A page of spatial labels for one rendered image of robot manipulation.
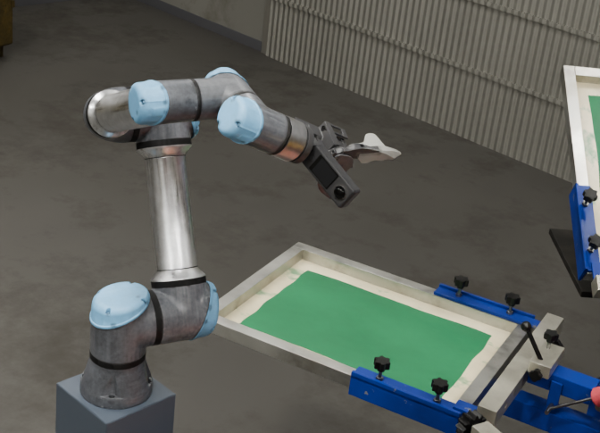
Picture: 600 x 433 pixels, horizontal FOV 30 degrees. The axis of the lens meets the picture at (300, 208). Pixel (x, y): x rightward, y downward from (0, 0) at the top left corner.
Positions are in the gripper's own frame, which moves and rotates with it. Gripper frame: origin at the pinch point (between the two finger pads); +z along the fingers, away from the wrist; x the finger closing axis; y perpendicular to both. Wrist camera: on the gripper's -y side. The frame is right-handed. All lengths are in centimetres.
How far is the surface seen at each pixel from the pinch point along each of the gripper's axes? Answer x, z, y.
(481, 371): 49, 93, 9
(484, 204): 146, 344, 245
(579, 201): 16, 129, 56
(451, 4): 107, 352, 392
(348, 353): 72, 71, 26
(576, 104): 4, 139, 92
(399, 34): 152, 357, 413
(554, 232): 46, 173, 83
